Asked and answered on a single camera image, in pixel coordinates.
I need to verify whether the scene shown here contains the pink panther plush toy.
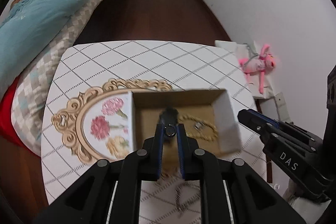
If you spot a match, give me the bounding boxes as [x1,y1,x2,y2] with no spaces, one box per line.
[239,44,276,94]

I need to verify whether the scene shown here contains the checkered mattress bedding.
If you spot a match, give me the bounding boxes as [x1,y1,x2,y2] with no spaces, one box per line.
[11,0,103,156]

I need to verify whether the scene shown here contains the open cardboard box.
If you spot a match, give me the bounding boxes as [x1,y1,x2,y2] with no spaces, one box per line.
[127,89,243,157]

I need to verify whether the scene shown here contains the red blanket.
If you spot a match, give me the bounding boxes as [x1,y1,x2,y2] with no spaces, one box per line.
[0,77,27,149]

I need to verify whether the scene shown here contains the white wall power strip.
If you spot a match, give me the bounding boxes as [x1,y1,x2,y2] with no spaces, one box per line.
[274,92,292,123]

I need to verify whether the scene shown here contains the silver chain bracelet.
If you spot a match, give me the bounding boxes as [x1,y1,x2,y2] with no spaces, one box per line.
[174,182,202,219]

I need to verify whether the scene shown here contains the light blue quilt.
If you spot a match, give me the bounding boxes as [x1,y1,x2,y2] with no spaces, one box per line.
[1,0,88,94]

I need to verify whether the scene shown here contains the wooden bead bracelet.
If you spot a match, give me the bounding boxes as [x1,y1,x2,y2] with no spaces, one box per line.
[178,113,219,143]

